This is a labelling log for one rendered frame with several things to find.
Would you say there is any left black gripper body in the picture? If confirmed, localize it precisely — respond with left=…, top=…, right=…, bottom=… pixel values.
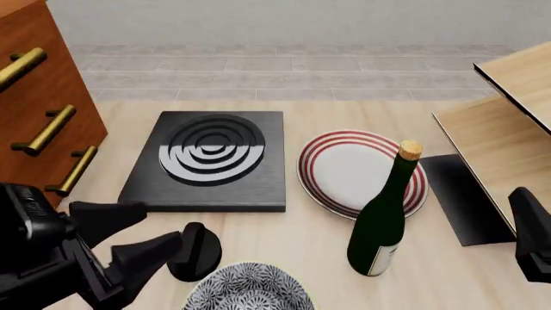
left=59, top=215, right=135, bottom=304

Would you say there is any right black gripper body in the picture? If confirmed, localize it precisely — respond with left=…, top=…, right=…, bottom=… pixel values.
left=514, top=251, right=551, bottom=285

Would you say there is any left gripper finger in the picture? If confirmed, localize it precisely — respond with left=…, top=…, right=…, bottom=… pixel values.
left=110, top=230, right=183, bottom=292
left=68, top=200, right=149, bottom=247

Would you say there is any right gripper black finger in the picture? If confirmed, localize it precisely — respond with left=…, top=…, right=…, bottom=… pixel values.
left=507, top=186, right=551, bottom=257

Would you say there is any round black stove knob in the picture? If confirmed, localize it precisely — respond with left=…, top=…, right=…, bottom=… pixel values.
left=166, top=221, right=223, bottom=283

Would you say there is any black-and-white patterned bowl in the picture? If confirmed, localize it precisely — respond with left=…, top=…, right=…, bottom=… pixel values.
left=182, top=261, right=318, bottom=310

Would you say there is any flat black stove plate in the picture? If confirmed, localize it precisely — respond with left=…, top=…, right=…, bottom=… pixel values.
left=117, top=110, right=288, bottom=214

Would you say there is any pale wooden rack, black base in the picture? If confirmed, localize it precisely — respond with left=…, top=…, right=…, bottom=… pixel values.
left=419, top=41, right=551, bottom=248

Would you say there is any wooden cabinet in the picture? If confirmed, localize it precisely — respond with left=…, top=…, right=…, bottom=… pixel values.
left=0, top=0, right=108, bottom=208

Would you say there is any dark green corked wine bottle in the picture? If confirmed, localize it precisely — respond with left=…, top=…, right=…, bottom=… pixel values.
left=346, top=139, right=424, bottom=278

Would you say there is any white plate with red rings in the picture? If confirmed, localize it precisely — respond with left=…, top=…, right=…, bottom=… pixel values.
left=296, top=129, right=430, bottom=222

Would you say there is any brass drawer handle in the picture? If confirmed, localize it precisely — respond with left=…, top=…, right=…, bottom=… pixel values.
left=44, top=145, right=99, bottom=198
left=10, top=103, right=77, bottom=158
left=0, top=46, right=48, bottom=94

